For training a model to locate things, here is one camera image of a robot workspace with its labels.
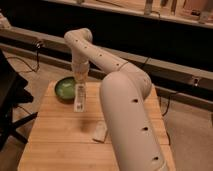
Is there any black cable at right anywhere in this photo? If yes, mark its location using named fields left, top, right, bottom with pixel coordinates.
left=161, top=94, right=172, bottom=118

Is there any green bowl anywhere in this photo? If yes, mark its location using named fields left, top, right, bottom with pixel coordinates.
left=54, top=77, right=76, bottom=101

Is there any black cable on floor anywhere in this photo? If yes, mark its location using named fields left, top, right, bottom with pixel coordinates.
left=6, top=39, right=45, bottom=74

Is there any black office chair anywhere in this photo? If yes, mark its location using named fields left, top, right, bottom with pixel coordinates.
left=0, top=49, right=37, bottom=151

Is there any clear plastic bottle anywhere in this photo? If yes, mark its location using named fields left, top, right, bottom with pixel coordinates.
left=74, top=83, right=86, bottom=112

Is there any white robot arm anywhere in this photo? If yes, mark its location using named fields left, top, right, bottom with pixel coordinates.
left=64, top=28, right=169, bottom=171

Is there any white rectangular block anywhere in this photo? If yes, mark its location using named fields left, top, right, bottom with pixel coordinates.
left=92, top=121, right=107, bottom=143

